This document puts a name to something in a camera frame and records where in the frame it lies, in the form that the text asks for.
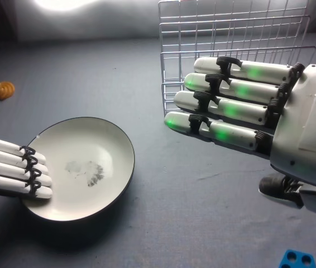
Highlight white backdrop sheet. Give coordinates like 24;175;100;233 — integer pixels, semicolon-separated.
15;0;312;42

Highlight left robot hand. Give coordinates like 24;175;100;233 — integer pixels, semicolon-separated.
0;130;53;200

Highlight white wire dish rack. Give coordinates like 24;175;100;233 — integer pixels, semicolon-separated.
157;0;316;118

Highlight orange swirl toy pastry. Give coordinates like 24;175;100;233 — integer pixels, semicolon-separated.
0;80;16;101

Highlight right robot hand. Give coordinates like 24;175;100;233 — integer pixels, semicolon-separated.
163;56;316;217

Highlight blue pentagon block with holes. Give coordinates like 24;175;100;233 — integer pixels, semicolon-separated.
277;249;316;268

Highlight grey table cloth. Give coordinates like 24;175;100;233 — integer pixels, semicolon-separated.
0;36;316;268

